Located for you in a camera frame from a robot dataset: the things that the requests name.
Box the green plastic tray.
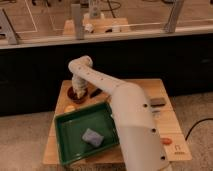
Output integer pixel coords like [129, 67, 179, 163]
[54, 102, 119, 165]

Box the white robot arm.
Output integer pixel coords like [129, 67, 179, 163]
[68, 56, 172, 171]

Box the grey metal post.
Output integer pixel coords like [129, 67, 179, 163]
[0, 8, 18, 45]
[71, 4, 84, 40]
[164, 0, 184, 33]

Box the grey sponge block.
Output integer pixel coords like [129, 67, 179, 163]
[82, 129, 104, 147]

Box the red-brown bowl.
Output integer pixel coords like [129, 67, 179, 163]
[67, 87, 88, 104]

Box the orange carrot toy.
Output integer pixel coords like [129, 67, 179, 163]
[161, 138, 172, 145]

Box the right grey metal post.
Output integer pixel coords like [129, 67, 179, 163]
[164, 0, 184, 33]

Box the left grey metal post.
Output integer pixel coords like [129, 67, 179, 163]
[0, 8, 18, 45]

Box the black cable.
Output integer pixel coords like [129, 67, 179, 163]
[185, 117, 213, 142]

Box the black knife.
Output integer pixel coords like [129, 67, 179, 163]
[89, 88, 102, 98]

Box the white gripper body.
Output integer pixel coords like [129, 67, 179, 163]
[72, 75, 87, 99]

